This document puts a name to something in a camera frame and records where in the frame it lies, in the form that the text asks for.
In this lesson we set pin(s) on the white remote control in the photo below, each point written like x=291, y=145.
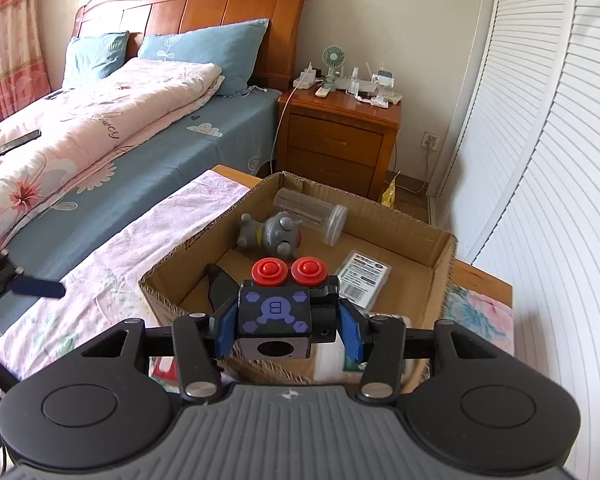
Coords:
x=323, y=92

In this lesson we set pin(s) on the wooden headboard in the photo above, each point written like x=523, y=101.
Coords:
x=205, y=10

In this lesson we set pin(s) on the small blue pillow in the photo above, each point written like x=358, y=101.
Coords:
x=92, y=57

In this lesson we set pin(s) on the yellow bag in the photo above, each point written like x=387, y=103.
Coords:
x=390, y=194

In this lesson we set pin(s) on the black phone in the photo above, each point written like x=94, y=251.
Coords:
x=20, y=142

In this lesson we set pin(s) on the white phone stand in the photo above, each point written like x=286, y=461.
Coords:
x=382, y=80

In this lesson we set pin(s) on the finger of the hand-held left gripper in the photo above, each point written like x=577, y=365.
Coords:
x=35, y=287

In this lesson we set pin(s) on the green desk fan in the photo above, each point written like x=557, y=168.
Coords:
x=333, y=56

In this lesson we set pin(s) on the white power strip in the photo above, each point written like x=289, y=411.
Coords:
x=305, y=80

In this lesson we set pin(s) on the white louvred closet door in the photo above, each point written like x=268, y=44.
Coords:
x=520, y=85
x=570, y=210

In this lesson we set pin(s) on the clear labelled plastic case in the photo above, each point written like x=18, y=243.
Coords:
x=365, y=277

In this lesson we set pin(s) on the clear plastic jar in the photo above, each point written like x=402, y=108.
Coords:
x=300, y=205

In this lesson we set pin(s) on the green white cotton swab box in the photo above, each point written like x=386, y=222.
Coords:
x=327, y=362

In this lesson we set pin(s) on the striped pink curtain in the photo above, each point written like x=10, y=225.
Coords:
x=10, y=35

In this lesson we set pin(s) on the dark pointed object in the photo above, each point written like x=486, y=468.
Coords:
x=220, y=285

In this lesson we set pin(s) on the blue bed sheet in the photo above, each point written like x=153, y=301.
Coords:
x=180, y=145

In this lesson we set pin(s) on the red toy fire truck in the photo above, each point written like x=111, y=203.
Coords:
x=162, y=367

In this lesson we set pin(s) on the grey toy figure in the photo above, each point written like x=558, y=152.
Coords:
x=275, y=232

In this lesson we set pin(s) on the wall outlet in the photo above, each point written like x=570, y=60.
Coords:
x=431, y=140

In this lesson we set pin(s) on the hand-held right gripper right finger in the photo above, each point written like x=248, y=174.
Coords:
x=351, y=332

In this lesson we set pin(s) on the cardboard box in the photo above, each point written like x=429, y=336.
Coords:
x=410, y=242

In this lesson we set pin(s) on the black toy car red wheels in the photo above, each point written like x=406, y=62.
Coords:
x=275, y=310

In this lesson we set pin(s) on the wooden nightstand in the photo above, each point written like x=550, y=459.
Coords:
x=330, y=145

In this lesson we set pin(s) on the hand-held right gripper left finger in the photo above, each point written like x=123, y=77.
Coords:
x=225, y=330

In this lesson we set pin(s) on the large blue pillow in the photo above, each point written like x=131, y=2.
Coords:
x=205, y=50

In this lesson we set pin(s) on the clear round lid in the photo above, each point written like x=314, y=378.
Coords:
x=336, y=225

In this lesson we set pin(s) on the pink floral quilt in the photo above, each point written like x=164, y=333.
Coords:
x=80, y=125

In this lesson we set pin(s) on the clear spray bottle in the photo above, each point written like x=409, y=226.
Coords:
x=355, y=84

